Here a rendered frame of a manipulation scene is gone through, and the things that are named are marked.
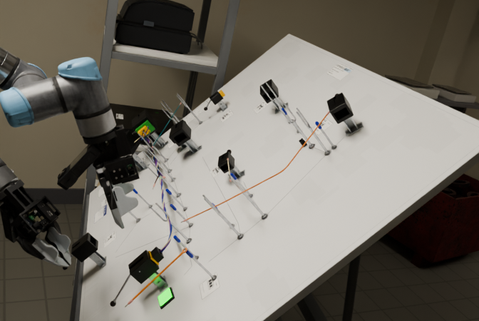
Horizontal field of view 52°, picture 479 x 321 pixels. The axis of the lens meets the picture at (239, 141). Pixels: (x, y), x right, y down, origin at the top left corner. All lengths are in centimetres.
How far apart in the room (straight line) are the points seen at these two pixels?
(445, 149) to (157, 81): 287
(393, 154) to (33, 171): 302
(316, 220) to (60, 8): 270
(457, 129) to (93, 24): 280
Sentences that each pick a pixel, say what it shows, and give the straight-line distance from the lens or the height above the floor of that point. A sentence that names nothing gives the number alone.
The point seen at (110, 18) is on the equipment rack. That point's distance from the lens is 194.
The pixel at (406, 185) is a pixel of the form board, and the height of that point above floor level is 149.
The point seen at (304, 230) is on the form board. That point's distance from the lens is 105.
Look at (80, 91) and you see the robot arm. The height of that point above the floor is 152.
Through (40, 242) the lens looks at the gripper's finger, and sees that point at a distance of 117.
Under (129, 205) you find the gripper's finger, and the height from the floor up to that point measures 130.
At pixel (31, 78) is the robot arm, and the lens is 108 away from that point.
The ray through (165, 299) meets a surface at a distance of 119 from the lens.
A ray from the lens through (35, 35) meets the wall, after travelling 348.
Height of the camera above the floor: 179
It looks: 18 degrees down
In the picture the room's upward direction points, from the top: 12 degrees clockwise
